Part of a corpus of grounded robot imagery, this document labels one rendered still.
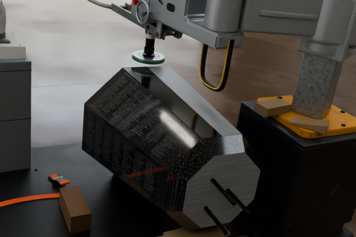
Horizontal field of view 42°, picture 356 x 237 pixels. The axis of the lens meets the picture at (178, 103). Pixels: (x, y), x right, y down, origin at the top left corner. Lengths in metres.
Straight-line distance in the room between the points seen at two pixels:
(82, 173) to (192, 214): 1.25
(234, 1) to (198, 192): 0.96
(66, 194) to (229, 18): 1.43
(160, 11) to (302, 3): 0.81
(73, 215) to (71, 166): 0.73
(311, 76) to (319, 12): 0.38
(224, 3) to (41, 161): 1.82
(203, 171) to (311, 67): 0.95
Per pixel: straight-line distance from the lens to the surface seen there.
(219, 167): 2.23
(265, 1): 2.46
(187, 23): 2.58
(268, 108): 2.68
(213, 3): 2.41
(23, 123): 3.24
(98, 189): 3.20
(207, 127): 2.32
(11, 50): 3.10
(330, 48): 2.65
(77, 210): 2.80
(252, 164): 2.34
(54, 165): 3.45
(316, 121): 2.68
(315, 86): 2.77
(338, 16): 2.60
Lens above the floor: 1.81
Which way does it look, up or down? 23 degrees down
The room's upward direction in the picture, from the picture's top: 8 degrees clockwise
